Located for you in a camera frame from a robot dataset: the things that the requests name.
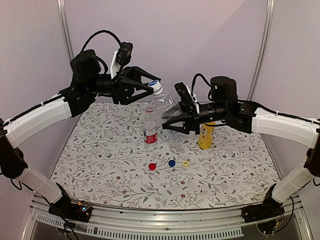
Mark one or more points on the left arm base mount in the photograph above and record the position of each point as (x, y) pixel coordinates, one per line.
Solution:
(68, 210)

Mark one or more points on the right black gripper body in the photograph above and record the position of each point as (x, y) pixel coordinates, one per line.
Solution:
(194, 123)

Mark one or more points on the right aluminium corner post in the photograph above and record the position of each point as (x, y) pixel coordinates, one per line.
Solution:
(262, 49)

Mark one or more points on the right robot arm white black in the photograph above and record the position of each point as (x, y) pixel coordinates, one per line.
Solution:
(252, 117)

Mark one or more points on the red-capped clear bottle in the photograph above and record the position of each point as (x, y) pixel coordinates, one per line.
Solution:
(150, 128)

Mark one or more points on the floral patterned table mat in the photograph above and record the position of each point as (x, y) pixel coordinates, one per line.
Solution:
(106, 161)

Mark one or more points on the red bottle cap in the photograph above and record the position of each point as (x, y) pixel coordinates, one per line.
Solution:
(152, 166)

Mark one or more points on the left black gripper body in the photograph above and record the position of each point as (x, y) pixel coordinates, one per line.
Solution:
(117, 93)

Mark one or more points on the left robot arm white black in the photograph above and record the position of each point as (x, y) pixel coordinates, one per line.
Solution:
(86, 68)

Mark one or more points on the left aluminium corner post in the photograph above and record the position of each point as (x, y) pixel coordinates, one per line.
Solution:
(62, 13)

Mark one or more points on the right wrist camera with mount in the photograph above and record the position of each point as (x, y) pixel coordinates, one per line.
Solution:
(188, 101)

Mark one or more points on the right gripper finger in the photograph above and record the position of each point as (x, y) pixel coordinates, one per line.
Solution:
(171, 112)
(176, 123)

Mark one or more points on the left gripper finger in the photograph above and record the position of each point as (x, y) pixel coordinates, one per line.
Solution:
(140, 91)
(135, 75)

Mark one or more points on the Pepsi bottle blue label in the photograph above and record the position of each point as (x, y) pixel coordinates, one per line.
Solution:
(176, 139)

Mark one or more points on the blue Pepsi bottle cap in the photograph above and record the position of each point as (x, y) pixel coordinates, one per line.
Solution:
(171, 163)

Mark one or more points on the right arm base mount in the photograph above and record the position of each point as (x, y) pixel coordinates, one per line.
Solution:
(269, 208)

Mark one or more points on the white blue bottle cap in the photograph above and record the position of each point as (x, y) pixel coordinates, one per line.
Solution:
(156, 86)

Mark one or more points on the pale yellow bottle cap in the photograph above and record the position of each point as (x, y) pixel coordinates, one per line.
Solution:
(186, 163)

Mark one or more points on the aluminium front rail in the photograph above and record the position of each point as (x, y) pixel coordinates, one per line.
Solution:
(119, 223)

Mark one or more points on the clear plastic bottle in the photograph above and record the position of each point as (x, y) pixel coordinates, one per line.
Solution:
(160, 103)

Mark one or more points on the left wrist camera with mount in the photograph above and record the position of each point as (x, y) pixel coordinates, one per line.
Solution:
(121, 58)

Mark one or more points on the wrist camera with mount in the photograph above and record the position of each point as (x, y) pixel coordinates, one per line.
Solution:
(121, 58)
(188, 101)

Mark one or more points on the yellow juice bottle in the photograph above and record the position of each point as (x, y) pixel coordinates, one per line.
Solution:
(206, 135)

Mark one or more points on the aluminium corner post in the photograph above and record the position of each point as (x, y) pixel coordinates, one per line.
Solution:
(62, 13)
(262, 49)

